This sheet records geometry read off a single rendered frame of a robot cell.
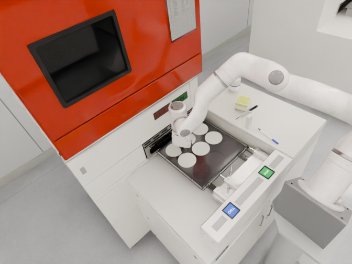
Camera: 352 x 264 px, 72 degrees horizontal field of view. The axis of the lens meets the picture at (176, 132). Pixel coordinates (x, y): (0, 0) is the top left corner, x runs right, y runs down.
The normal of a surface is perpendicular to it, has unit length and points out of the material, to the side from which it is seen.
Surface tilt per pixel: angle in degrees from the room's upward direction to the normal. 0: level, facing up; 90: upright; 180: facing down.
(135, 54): 90
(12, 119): 90
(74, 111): 90
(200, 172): 0
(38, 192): 0
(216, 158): 0
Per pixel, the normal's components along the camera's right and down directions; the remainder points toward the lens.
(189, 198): -0.11, -0.69
